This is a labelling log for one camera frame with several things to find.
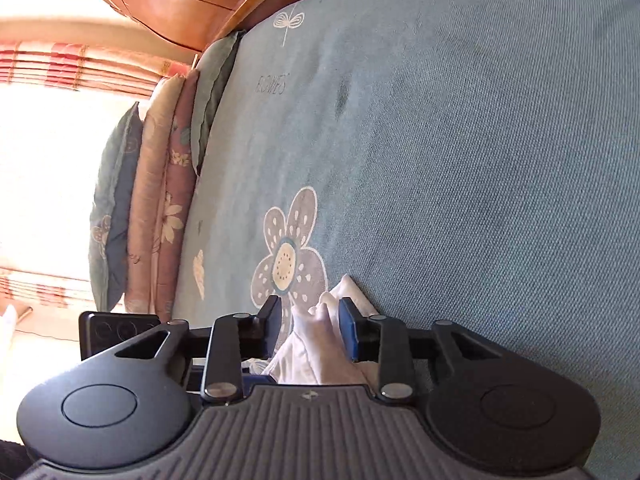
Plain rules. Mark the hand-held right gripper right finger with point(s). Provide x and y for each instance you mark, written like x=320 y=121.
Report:
x=347 y=330

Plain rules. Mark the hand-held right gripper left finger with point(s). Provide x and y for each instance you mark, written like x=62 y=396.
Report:
x=272 y=325

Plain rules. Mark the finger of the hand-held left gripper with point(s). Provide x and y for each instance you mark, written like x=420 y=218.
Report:
x=252 y=377

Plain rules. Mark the white printed t-shirt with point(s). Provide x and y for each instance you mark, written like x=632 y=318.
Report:
x=320 y=355

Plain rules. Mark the large blue-grey pillow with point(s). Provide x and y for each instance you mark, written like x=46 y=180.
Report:
x=112 y=220

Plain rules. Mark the cream floral folded quilt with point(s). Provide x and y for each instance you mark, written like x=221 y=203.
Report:
x=145 y=200

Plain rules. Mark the mauve floral folded quilt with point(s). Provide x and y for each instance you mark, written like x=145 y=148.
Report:
x=172 y=200

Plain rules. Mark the bright window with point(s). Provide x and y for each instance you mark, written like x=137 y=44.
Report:
x=50 y=180

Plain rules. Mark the blue floral bed sheet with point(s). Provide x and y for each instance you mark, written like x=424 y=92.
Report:
x=450 y=160

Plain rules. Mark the small blue-grey pillow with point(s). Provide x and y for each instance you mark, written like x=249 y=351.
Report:
x=210 y=95

